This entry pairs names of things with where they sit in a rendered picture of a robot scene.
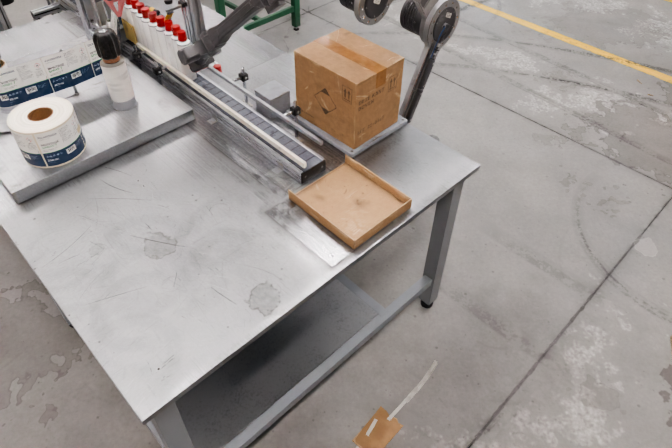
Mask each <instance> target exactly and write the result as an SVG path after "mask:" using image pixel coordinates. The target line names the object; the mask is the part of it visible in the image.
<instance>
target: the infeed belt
mask: <svg viewBox="0 0 672 448"><path fill-rule="evenodd" d="M126 42H127V43H128V44H130V45H131V46H132V47H133V45H136V44H134V43H133V42H132V41H130V40H126ZM136 48H137V50H138V51H139V52H142V50H141V49H139V48H138V47H137V45H136ZM164 70H165V71H167V72H168V73H169V74H171V75H172V76H173V77H175V78H176V79H177V80H179V81H180V82H182V83H183V84H184V85H186V86H187V87H188V88H190V89H191V90H192V91H194V92H195V93H197V94H198V95H199V96H201V97H202V98H203V99H205V100H206V101H207V102H209V103H210V104H212V105H213V106H214V107H216V108H217V109H218V110H220V111H221V112H222V113H224V114H225V115H227V116H228V117H229V118H231V119H232V120H233V121H235V122H236V123H237V124H239V125H240V126H242V127H243V128H244V129H246V130H247V131H248V132H250V133H251V134H252V135H254V136H255V137H257V138H258V139H259V140H261V141H262V142H263V143H265V144H266V145H267V146H269V147H270V148H272V149H273V150H274V151H276V152H277V153H278V154H280V155H281V156H282V157H284V158H285V159H287V160H288V161H289V162H291V163H292V164H293V165H295V166H296V167H297V168H299V169H300V170H302V171H303V172H306V171H308V170H309V169H311V168H313V167H314V166H316V165H318V164H319V163H321V162H323V160H321V159H320V158H319V157H317V156H315V155H314V154H313V153H311V152H310V151H309V150H307V149H306V148H304V147H303V146H301V145H300V144H298V143H297V142H296V141H294V140H293V139H291V138H290V137H288V136H287V135H286V134H284V133H283V132H281V131H280V130H278V129H277V128H276V127H274V126H272V125H271V124H270V123H268V122H267V121H266V120H264V119H263V118H261V117H260V116H258V115H257V114H256V113H254V112H253V111H251V110H250V109H248V108H247V107H245V106H244V105H243V104H241V103H240V102H238V101H237V100H235V99H234V98H233V97H231V96H230V95H228V94H227V93H225V92H224V91H223V90H221V89H220V88H218V87H217V86H215V85H214V84H213V83H211V82H210V81H208V80H207V79H205V78H204V77H202V76H201V75H200V74H198V73H197V72H196V75H197V79H196V80H195V81H193V82H195V83H196V84H198V85H199V86H200V87H202V88H203V89H205V90H206V91H207V92H209V93H210V94H212V95H213V96H214V97H216V98H217V99H219V100H220V101H221V102H223V103H224V104H226V105H227V106H228V107H230V108H231V109H232V110H234V111H235V112H237V113H238V114H239V115H241V116H242V117H244V118H245V119H246V120H248V121H249V122H251V123H252V124H253V125H255V126H256V127H258V128H259V129H260V130H262V131H263V132H265V133H266V134H267V135H269V136H270V137H272V138H273V139H274V140H276V141H277V142H279V143H280V144H281V145H283V146H284V147H285V148H287V149H288V150H290V151H291V152H292V153H294V154H295V155H297V156H298V157H299V158H301V159H302V160H304V161H305V162H306V167H305V168H303V167H301V166H300V165H299V164H297V163H296V162H294V161H293V160H292V159H290V158H289V157H288V156H286V155H285V154H283V153H282V152H281V151H279V150H278V149H277V148H275V147H274V146H272V145H271V144H270V143H268V142H267V141H266V140H264V139H263V138H261V137H260V136H259V135H257V134H256V133H255V132H253V131H252V130H250V129H249V128H248V127H246V126H245V125H244V124H242V123H241V122H239V121H238V120H237V119H235V118H234V117H233V116H231V115H230V114H229V113H227V112H226V111H224V110H223V109H222V108H220V107H219V106H218V105H216V104H215V103H213V102H212V101H211V100H209V99H208V98H207V97H205V96H204V95H202V94H201V93H200V92H198V91H197V90H196V89H194V88H193V87H191V86H190V85H189V84H187V83H186V82H185V81H183V80H182V79H180V78H179V77H178V76H176V75H175V74H174V73H172V72H171V71H169V70H168V69H164Z"/></svg>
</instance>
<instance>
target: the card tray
mask: <svg viewBox="0 0 672 448"><path fill-rule="evenodd" d="M288 194H289V199H290V200H291V201H293V202H294V203H295V204H296V205H298V206H299V207H300V208H301V209H303V210H304V211H305V212H307V213H308V214H309V215H310V216H312V217H313V218H314V219H315V220H317V221H318V222H319V223H321V224H322V225H323V226H324V227H326V228H327V229H328V230H329V231H331V232H332V233H333V234H334V235H336V236H337V237H338V238H340V239H341V240H342V241H343V242H345V243H346V244H347V245H348V246H350V247H351V248H352V249H356V248H357V247H359V246H360V245H361V244H363V243H364V242H365V241H367V240H368V239H369V238H371V237H372V236H373V235H375V234H376V233H377V232H379V231H380V230H381V229H383V228H384V227H385V226H387V225H388V224H389V223H391V222H392V221H393V220H395V219H396V218H397V217H399V216H400V215H401V214H403V213H404V212H406V211H407V210H408V209H410V208H411V204H412V198H411V197H409V196H408V195H406V194H405V193H403V192H402V191H400V190H399V189H397V188H396V187H394V186H393V185H391V184H390V183H388V182H387V181H385V180H384V179H382V178H381V177H379V176H378V175H376V174H375V173H373V172H372V171H370V170H369V169H367V168H366V167H364V166H363V165H361V164H360V163H358V162H357V161H355V160H354V159H352V158H351V157H349V156H348V155H346V154H345V163H344V164H342V165H340V166H339V167H337V168H336V169H334V170H332V171H331V172H329V173H328V174H326V175H324V176H323V177H321V178H320V179H318V180H316V181H315V182H313V183H312V184H310V185H308V186H307V187H305V188H304V189H302V190H300V191H299V192H297V193H296V194H295V193H293V192H292V191H291V190H288Z"/></svg>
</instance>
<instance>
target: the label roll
mask: <svg viewBox="0 0 672 448"><path fill-rule="evenodd" d="M7 125H8V127H9V129H10V131H11V133H12V135H13V137H14V139H15V141H16V143H17V145H18V147H19V149H20V151H21V153H22V155H23V157H24V159H25V161H26V162H27V163H28V164H29V165H31V166H34V167H37V168H53V167H58V166H62V165H65V164H67V163H69V162H71V161H73V160H75V159H76V158H78V157H79V156H80V155H81V154H82V153H83V151H84V150H85V148H86V139H85V137H84V134H83V131H82V129H81V126H80V124H79V121H78V119H77V116H76V113H75V111H74V108H73V106H72V104H71V103H70V102H69V101H68V100H66V99H64V98H60V97H41V98H36V99H33V100H30V101H27V102H25V103H23V104H21V105H19V106H17V107H16V108H15V109H13V110H12V111H11V112H10V114H9V115H8V117H7Z"/></svg>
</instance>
